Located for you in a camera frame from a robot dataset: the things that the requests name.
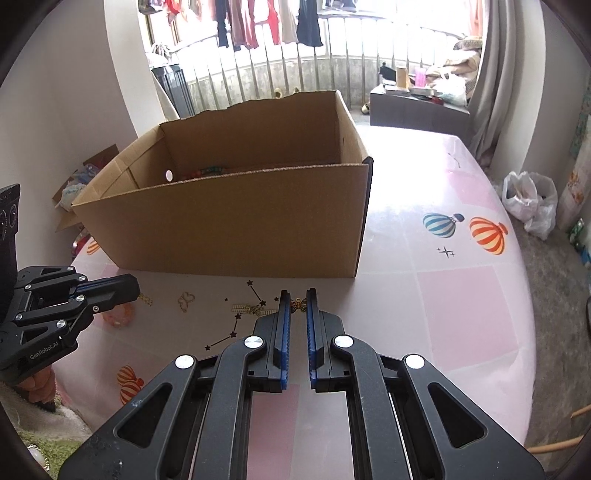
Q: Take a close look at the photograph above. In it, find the metal balcony railing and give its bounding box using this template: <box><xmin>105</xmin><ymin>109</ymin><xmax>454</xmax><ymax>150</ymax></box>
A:
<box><xmin>148</xmin><ymin>14</ymin><xmax>481</xmax><ymax>112</ymax></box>

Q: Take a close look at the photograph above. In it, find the row of hanging clothes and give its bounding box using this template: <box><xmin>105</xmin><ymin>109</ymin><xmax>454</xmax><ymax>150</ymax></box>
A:
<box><xmin>139</xmin><ymin>0</ymin><xmax>361</xmax><ymax>51</ymax></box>

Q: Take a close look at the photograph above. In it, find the translucent plastic bag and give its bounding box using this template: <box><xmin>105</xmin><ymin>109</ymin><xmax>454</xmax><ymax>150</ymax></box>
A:
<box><xmin>434</xmin><ymin>74</ymin><xmax>469</xmax><ymax>107</ymax></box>

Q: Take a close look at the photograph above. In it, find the pile of bagged clothes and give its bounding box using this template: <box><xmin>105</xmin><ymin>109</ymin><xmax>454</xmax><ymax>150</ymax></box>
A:
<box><xmin>60</xmin><ymin>164</ymin><xmax>100</xmax><ymax>208</ymax></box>

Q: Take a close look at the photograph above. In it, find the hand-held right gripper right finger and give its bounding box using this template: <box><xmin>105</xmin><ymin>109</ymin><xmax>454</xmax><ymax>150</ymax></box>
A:
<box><xmin>306</xmin><ymin>288</ymin><xmax>548</xmax><ymax>480</ymax></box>

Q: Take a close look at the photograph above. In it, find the multicoloured bead bracelet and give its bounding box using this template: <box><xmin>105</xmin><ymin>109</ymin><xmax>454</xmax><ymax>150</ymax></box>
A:
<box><xmin>180</xmin><ymin>165</ymin><xmax>229</xmax><ymax>180</ymax></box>

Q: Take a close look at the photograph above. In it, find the small green carton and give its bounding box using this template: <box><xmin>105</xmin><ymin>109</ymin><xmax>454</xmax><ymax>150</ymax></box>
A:
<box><xmin>569</xmin><ymin>217</ymin><xmax>591</xmax><ymax>266</ymax></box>

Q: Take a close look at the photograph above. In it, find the person's left forearm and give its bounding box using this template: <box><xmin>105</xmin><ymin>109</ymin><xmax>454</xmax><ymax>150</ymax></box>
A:
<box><xmin>0</xmin><ymin>378</ymin><xmax>95</xmax><ymax>480</ymax></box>

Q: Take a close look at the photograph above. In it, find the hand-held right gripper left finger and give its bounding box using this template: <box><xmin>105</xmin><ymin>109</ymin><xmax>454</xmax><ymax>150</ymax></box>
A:
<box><xmin>58</xmin><ymin>290</ymin><xmax>301</xmax><ymax>480</ymax></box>

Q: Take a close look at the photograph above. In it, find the open brown carton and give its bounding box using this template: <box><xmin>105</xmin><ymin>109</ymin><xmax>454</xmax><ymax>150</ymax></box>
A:
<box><xmin>53</xmin><ymin>144</ymin><xmax>121</xmax><ymax>232</ymax></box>

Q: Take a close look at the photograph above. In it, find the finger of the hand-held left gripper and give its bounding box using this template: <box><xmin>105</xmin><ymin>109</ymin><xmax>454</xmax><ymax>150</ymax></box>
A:
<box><xmin>14</xmin><ymin>282</ymin><xmax>140</xmax><ymax>344</ymax></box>
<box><xmin>18</xmin><ymin>265</ymin><xmax>139</xmax><ymax>296</ymax></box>

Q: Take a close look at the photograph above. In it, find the white plastic bag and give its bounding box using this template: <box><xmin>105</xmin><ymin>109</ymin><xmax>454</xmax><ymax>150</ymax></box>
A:
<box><xmin>501</xmin><ymin>171</ymin><xmax>558</xmax><ymax>241</ymax></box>

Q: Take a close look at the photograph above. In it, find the wooden chair frame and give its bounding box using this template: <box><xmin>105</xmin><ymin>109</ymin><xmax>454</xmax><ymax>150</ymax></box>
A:
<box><xmin>526</xmin><ymin>406</ymin><xmax>591</xmax><ymax>455</ymax></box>

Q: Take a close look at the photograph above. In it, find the grey cabinet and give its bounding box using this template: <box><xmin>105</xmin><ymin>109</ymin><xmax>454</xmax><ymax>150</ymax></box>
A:
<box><xmin>369</xmin><ymin>83</ymin><xmax>472</xmax><ymax>144</ymax></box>

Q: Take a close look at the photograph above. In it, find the beige cloth pile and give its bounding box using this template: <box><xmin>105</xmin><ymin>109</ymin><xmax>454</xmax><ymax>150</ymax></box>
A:
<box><xmin>455</xmin><ymin>37</ymin><xmax>483</xmax><ymax>79</ymax></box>

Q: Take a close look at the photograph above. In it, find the large brown cardboard box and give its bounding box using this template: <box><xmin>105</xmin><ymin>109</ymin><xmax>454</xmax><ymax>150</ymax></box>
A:
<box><xmin>71</xmin><ymin>90</ymin><xmax>374</xmax><ymax>279</ymax></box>

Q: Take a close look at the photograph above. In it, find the metal bowl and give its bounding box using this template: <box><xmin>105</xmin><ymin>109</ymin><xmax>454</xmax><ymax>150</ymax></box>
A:
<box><xmin>71</xmin><ymin>231</ymin><xmax>100</xmax><ymax>257</ymax></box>

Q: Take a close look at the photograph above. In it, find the person's left hand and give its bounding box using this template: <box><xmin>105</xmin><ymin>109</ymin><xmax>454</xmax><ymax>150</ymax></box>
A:
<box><xmin>23</xmin><ymin>364</ymin><xmax>57</xmax><ymax>407</ymax></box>

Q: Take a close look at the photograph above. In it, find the grey curtain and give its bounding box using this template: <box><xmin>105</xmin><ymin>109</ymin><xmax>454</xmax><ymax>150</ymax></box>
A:
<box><xmin>466</xmin><ymin>0</ymin><xmax>527</xmax><ymax>169</ymax></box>

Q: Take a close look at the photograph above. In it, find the teal floral fabric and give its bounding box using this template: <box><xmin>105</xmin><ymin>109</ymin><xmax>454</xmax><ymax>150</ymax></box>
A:
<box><xmin>569</xmin><ymin>104</ymin><xmax>591</xmax><ymax>160</ymax></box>

